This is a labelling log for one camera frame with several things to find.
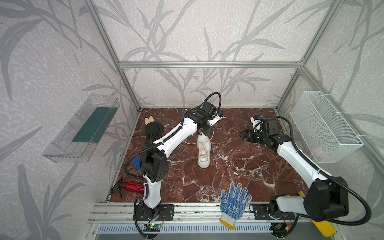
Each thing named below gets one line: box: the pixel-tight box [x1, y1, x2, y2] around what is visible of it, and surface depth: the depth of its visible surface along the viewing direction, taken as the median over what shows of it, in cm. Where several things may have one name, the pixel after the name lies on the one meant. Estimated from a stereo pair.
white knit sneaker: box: [196, 134, 212, 169], surface depth 92 cm
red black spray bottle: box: [112, 182, 145, 199], surface depth 81 cm
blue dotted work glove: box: [219, 182, 252, 230], surface depth 77 cm
